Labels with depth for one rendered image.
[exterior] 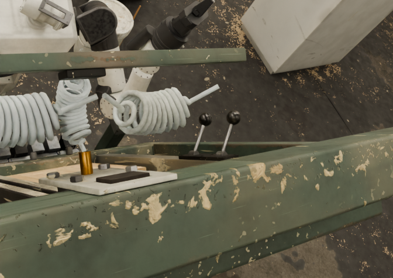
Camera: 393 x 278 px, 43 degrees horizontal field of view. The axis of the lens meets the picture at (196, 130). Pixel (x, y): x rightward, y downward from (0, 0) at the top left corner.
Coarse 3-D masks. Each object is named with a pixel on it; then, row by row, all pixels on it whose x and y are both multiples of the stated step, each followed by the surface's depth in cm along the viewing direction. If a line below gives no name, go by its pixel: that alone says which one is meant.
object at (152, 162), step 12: (96, 156) 180; (108, 156) 172; (120, 156) 165; (132, 156) 160; (144, 156) 156; (156, 156) 152; (168, 156) 148; (156, 168) 147; (168, 168) 142; (180, 168) 137
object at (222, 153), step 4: (228, 112) 128; (232, 112) 127; (236, 112) 127; (228, 116) 127; (232, 116) 127; (236, 116) 127; (240, 116) 128; (228, 120) 128; (232, 120) 127; (236, 120) 127; (232, 124) 128; (236, 124) 128; (228, 128) 128; (228, 132) 127; (228, 136) 127; (224, 140) 127; (224, 144) 126; (224, 148) 126; (216, 152) 126; (220, 152) 125; (224, 152) 125
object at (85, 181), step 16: (64, 80) 62; (80, 80) 62; (64, 96) 63; (80, 96) 62; (80, 112) 65; (64, 128) 65; (80, 128) 66; (80, 144) 66; (80, 160) 66; (0, 176) 111; (48, 176) 66; (64, 176) 67; (80, 176) 60; (96, 176) 63; (160, 176) 57; (176, 176) 58; (0, 192) 92; (16, 192) 84; (32, 192) 81; (48, 192) 82; (96, 192) 53; (112, 192) 53
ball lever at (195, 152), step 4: (204, 112) 138; (200, 116) 137; (204, 116) 137; (208, 116) 137; (200, 120) 137; (204, 120) 136; (208, 120) 137; (204, 124) 137; (208, 124) 137; (200, 132) 137; (200, 136) 137; (196, 140) 136; (196, 144) 136; (196, 148) 136; (192, 152) 135; (196, 152) 135
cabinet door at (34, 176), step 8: (56, 168) 170; (64, 168) 168; (72, 168) 168; (96, 168) 159; (120, 168) 149; (144, 168) 145; (8, 176) 160; (16, 176) 157; (24, 176) 155; (32, 176) 155; (40, 176) 153
